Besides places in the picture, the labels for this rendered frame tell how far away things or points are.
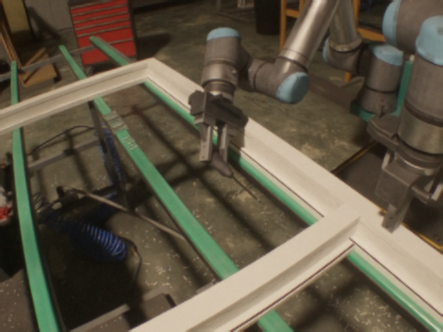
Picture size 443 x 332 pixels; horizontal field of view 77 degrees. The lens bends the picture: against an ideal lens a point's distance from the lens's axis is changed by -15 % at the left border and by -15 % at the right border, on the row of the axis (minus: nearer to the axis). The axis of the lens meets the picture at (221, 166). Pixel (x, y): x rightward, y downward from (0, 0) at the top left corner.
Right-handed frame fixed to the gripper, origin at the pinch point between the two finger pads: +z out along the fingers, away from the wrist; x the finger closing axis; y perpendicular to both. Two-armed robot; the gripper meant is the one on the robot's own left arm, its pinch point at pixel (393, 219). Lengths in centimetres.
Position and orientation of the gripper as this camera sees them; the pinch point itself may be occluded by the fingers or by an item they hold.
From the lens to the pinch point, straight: 60.6
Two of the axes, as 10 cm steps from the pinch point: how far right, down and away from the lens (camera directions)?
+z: 0.6, 7.8, 6.2
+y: 5.4, 5.0, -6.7
